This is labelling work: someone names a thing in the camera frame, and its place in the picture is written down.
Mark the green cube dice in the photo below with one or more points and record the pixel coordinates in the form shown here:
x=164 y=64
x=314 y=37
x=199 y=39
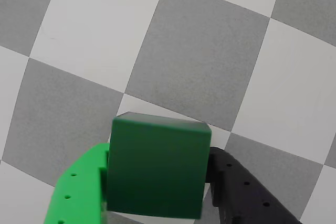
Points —
x=157 y=169

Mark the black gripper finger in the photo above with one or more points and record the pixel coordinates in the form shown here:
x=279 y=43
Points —
x=244 y=200

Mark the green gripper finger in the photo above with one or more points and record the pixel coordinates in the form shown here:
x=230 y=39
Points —
x=78 y=190

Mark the grey white checkerboard mat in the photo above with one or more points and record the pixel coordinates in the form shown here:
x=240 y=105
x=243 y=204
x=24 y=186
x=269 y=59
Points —
x=183 y=37

